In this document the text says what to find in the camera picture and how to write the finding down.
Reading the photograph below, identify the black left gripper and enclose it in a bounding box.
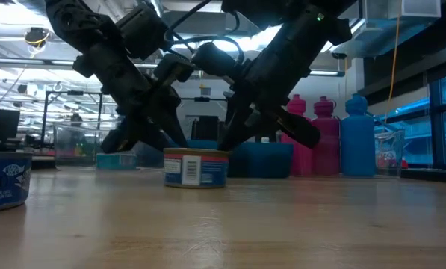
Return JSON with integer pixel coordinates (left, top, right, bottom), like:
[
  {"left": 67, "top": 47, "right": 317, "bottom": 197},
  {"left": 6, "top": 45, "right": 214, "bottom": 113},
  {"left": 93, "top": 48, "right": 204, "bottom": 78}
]
[{"left": 72, "top": 43, "right": 190, "bottom": 155}]

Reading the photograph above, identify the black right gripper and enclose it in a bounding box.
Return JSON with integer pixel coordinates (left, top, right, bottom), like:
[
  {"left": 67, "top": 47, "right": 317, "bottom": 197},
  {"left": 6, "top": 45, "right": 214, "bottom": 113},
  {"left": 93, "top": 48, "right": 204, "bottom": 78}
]
[{"left": 216, "top": 43, "right": 321, "bottom": 151}]

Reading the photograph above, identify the bright pink plastic bottle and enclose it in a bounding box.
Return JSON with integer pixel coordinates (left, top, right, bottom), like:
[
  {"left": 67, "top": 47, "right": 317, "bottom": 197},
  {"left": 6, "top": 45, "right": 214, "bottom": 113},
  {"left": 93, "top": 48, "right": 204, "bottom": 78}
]
[{"left": 281, "top": 93, "right": 314, "bottom": 177}]

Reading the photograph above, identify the dark magenta plastic bottle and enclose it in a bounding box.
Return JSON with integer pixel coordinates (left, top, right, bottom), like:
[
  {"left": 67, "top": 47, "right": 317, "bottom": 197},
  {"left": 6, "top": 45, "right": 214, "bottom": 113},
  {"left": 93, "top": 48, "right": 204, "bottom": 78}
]
[{"left": 311, "top": 96, "right": 342, "bottom": 176}]

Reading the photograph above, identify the gold-lid tuna can red band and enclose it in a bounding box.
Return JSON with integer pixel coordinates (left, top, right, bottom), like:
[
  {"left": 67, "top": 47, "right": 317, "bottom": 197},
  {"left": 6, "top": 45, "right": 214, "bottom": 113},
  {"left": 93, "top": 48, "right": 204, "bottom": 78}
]
[{"left": 163, "top": 147, "right": 230, "bottom": 189}]

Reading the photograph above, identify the blue plastic bottle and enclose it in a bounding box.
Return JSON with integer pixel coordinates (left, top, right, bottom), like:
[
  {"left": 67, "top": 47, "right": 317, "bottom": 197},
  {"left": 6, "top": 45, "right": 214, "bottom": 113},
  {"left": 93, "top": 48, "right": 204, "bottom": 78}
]
[{"left": 340, "top": 93, "right": 377, "bottom": 178}]

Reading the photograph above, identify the dark blue label tuna can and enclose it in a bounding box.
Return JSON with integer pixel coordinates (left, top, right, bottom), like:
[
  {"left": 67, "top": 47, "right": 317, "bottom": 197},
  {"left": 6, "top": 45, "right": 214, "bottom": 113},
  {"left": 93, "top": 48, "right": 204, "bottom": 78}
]
[{"left": 0, "top": 151, "right": 34, "bottom": 214}]

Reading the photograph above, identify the teal plastic bin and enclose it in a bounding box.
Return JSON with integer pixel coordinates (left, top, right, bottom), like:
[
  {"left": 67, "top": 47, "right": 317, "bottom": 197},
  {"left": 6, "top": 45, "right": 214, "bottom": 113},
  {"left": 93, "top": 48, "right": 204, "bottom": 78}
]
[{"left": 187, "top": 140, "right": 295, "bottom": 179}]

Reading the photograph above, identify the black cabinet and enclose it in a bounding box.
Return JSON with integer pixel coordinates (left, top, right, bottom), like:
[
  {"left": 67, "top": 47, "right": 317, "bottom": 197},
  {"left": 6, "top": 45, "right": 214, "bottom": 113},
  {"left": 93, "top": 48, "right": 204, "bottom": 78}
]
[{"left": 191, "top": 114, "right": 220, "bottom": 142}]

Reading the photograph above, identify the person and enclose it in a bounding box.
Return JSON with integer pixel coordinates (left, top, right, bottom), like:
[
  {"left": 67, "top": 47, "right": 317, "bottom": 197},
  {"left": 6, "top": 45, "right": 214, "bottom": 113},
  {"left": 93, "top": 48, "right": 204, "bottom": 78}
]
[{"left": 69, "top": 112, "right": 84, "bottom": 130}]

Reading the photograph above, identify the clear plastic container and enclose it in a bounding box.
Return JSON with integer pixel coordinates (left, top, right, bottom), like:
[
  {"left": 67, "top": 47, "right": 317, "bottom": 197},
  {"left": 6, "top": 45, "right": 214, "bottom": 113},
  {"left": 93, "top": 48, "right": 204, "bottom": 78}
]
[
  {"left": 276, "top": 125, "right": 406, "bottom": 177},
  {"left": 52, "top": 121, "right": 164, "bottom": 170}
]

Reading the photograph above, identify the long LED light bar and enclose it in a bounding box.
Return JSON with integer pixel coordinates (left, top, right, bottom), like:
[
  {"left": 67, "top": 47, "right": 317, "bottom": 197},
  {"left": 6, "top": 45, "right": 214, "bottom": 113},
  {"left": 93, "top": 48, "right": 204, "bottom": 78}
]
[{"left": 0, "top": 56, "right": 346, "bottom": 78}]

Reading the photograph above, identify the dark computer monitor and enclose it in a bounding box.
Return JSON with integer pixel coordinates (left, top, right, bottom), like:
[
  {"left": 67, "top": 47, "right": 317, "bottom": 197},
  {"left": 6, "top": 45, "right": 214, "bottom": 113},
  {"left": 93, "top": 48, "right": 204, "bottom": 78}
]
[{"left": 0, "top": 108, "right": 21, "bottom": 141}]

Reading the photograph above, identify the small black station frame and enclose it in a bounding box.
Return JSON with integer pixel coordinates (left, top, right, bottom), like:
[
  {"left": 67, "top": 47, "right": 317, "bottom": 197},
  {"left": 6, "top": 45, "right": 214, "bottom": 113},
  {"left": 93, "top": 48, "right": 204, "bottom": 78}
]
[{"left": 179, "top": 96, "right": 230, "bottom": 121}]

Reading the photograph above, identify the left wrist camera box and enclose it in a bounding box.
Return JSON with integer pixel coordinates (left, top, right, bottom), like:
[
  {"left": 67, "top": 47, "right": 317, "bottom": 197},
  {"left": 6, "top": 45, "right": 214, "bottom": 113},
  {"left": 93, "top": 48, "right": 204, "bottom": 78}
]
[{"left": 153, "top": 53, "right": 196, "bottom": 84}]

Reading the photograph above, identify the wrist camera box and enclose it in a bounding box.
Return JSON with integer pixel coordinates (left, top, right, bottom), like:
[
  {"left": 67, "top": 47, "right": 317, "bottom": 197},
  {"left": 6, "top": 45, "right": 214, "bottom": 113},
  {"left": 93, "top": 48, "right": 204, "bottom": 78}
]
[
  {"left": 153, "top": 53, "right": 196, "bottom": 84},
  {"left": 191, "top": 41, "right": 243, "bottom": 80}
]

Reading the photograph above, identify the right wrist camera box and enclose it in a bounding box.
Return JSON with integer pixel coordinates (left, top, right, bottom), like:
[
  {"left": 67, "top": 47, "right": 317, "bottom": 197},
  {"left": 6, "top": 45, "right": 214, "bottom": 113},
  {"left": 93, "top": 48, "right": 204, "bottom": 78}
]
[{"left": 191, "top": 41, "right": 243, "bottom": 80}]

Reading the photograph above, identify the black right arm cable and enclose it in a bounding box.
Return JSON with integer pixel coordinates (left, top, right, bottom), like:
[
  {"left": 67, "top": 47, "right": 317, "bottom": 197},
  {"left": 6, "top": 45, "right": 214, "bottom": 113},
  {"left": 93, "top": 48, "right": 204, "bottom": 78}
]
[{"left": 170, "top": 10, "right": 246, "bottom": 65}]

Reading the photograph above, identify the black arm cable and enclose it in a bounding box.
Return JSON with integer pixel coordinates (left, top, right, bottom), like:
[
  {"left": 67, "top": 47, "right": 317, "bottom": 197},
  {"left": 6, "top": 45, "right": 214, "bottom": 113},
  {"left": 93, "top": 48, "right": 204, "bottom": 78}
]
[
  {"left": 164, "top": 0, "right": 213, "bottom": 43},
  {"left": 170, "top": 10, "right": 246, "bottom": 65}
]

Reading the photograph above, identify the large black station frame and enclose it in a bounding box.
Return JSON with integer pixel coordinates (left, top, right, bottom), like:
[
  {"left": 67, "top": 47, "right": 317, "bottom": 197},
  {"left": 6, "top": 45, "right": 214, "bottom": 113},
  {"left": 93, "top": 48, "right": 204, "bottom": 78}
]
[{"left": 40, "top": 90, "right": 104, "bottom": 143}]

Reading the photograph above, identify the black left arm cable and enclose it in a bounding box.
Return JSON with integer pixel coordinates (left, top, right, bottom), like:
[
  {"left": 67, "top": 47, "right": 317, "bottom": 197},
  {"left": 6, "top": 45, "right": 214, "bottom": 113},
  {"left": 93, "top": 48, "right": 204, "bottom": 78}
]
[{"left": 164, "top": 0, "right": 213, "bottom": 43}]

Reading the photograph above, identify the black yellow cable reel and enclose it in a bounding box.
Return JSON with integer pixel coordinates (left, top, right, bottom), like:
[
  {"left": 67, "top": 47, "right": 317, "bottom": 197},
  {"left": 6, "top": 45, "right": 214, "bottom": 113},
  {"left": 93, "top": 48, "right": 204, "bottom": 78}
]
[{"left": 23, "top": 26, "right": 51, "bottom": 49}]

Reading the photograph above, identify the yellow hanging cable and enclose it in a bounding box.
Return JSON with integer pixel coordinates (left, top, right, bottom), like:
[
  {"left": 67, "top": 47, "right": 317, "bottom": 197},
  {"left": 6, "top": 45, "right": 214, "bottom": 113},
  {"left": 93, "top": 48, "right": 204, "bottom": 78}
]
[{"left": 385, "top": 16, "right": 402, "bottom": 124}]

